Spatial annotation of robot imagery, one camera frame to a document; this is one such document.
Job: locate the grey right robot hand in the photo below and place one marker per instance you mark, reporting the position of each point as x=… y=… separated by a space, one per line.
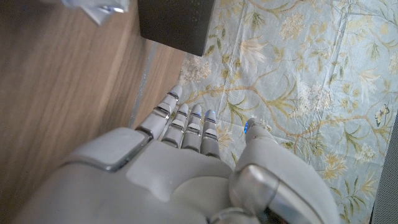
x=174 y=186

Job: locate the black rectangular package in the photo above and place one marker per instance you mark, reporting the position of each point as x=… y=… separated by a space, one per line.
x=177 y=25

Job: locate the floral light blue backdrop cloth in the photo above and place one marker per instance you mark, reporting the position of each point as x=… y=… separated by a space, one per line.
x=304 y=77

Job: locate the crinkled aluminum foil roll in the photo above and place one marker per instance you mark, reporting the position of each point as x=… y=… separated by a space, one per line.
x=99 y=11

